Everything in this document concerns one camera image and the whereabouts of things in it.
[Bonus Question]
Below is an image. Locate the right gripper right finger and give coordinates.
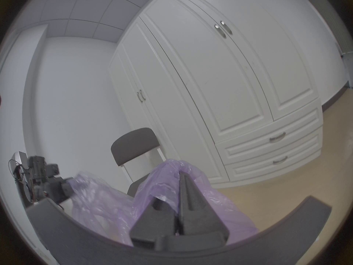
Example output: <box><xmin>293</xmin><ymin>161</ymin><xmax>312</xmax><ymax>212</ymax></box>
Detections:
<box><xmin>179</xmin><ymin>171</ymin><xmax>230</xmax><ymax>245</ymax></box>

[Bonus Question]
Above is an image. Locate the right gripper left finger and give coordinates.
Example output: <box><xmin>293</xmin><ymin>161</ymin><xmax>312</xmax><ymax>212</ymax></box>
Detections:
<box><xmin>129</xmin><ymin>195</ymin><xmax>180</xmax><ymax>248</ymax></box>

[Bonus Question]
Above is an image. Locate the purple plastic bag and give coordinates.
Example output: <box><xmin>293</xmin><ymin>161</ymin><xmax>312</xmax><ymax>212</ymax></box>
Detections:
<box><xmin>67</xmin><ymin>159</ymin><xmax>260</xmax><ymax>246</ymax></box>

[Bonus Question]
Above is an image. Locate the grey and white chair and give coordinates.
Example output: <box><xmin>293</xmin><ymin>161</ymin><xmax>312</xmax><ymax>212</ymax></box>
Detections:
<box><xmin>111</xmin><ymin>128</ymin><xmax>167</xmax><ymax>198</ymax></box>

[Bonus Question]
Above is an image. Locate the white wardrobe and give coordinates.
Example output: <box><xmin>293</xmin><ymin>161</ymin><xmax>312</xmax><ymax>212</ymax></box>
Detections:
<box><xmin>109</xmin><ymin>0</ymin><xmax>324</xmax><ymax>188</ymax></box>

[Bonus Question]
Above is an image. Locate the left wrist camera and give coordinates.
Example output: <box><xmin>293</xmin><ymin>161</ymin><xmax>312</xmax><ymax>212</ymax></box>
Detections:
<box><xmin>45</xmin><ymin>163</ymin><xmax>60</xmax><ymax>178</ymax></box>

